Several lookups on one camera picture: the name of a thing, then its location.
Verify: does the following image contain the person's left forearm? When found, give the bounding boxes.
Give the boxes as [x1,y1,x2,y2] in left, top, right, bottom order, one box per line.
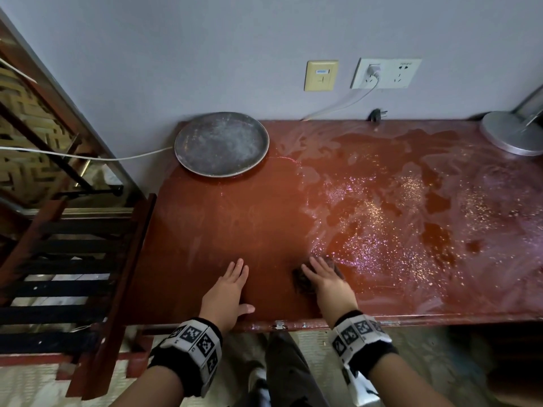
[108,366,186,407]

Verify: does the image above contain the black wristband with marker tags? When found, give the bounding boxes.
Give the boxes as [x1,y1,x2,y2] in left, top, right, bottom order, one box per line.
[147,317,223,398]
[329,310,399,378]

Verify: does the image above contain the white shoe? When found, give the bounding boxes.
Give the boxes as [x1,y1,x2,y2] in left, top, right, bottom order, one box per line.
[248,368,268,395]

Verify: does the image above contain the gold lattice screen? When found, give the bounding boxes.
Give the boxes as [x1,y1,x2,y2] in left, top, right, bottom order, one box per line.
[0,67,107,208]

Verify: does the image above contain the white paper sheet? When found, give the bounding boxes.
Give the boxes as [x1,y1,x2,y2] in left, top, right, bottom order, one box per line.
[25,273,111,306]

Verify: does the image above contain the person's right forearm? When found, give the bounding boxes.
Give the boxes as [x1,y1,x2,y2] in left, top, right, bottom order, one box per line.
[367,353,457,407]

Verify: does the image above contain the white plug cable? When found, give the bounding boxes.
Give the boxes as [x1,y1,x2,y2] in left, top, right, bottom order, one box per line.
[301,78,378,122]

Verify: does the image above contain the white bag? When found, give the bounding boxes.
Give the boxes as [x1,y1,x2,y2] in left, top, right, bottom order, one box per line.
[101,164,124,187]

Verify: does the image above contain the silver desk lamp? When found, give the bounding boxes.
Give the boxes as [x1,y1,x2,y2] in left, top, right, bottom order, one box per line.
[479,84,543,157]

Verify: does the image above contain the white wall power socket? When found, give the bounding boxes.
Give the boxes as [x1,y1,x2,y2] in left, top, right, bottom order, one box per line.
[350,58,423,90]

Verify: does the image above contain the person's right hand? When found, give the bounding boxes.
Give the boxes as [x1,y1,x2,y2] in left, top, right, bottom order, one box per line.
[301,256,359,329]

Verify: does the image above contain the brown cleaning cloth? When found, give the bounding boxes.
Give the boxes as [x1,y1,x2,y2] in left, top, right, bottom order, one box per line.
[291,258,345,295]

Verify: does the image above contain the beige wall plate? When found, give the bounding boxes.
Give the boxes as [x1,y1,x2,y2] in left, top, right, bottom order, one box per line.
[303,59,339,92]

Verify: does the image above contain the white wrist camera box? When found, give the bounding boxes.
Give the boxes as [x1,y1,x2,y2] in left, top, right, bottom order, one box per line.
[343,364,381,405]

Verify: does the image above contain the wooden folding luggage rack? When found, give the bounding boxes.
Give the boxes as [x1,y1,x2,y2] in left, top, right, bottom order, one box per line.
[0,99,124,198]

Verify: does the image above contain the round grey metal tray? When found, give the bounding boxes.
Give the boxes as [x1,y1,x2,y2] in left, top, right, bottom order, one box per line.
[174,112,270,179]

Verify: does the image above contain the person's left hand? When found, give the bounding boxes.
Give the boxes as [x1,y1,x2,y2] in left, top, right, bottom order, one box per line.
[199,258,256,335]

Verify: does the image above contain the red wooden rack black straps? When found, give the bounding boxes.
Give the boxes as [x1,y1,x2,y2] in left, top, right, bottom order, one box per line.
[0,193,157,401]

